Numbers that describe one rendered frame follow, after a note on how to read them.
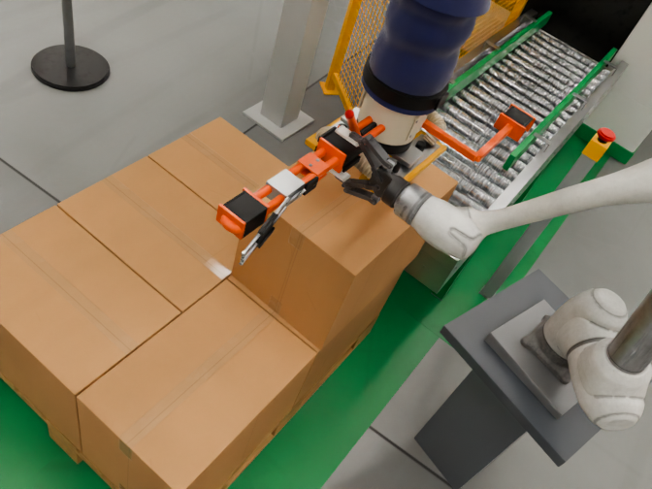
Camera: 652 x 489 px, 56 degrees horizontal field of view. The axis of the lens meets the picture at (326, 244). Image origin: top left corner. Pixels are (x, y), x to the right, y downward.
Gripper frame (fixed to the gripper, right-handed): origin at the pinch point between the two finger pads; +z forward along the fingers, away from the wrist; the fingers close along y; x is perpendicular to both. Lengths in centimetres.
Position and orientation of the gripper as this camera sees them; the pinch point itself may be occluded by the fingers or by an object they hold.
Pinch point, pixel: (338, 150)
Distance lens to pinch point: 156.4
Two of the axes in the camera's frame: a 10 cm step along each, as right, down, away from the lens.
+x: 6.0, -5.0, 6.3
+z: -7.7, -5.9, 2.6
